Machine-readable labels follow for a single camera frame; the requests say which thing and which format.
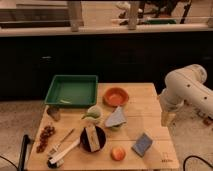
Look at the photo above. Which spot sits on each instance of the red bowl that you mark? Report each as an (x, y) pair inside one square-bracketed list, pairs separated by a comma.
[(115, 96)]

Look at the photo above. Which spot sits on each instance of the wooden block on plate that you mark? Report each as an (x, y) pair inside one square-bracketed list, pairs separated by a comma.
[(92, 138)]

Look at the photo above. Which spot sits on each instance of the green plastic tray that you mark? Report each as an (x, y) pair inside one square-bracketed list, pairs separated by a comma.
[(72, 91)]

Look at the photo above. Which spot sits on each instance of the blue grey cloth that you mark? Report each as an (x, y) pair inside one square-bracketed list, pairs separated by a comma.
[(116, 118)]

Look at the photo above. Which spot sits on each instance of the white handled brush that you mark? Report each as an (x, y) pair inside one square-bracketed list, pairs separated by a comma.
[(57, 160)]

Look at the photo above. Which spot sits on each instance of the bunch of red grapes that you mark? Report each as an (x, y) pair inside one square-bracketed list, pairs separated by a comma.
[(46, 133)]

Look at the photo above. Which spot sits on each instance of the black chair frame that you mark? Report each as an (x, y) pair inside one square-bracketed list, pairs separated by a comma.
[(25, 142)]

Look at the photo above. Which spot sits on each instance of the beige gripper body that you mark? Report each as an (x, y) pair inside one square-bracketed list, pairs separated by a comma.
[(166, 118)]

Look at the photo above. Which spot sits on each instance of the blue sponge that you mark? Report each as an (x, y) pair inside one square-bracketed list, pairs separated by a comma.
[(142, 144)]

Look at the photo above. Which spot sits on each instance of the small brown block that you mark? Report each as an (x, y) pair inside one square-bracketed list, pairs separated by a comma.
[(54, 113)]

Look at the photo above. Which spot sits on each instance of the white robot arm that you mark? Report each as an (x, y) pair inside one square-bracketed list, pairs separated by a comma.
[(185, 84)]

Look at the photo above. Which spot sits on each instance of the metal fork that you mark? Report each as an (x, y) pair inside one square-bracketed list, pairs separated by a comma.
[(56, 147)]

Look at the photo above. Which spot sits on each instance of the orange fruit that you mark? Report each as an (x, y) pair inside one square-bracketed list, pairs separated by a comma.
[(118, 153)]

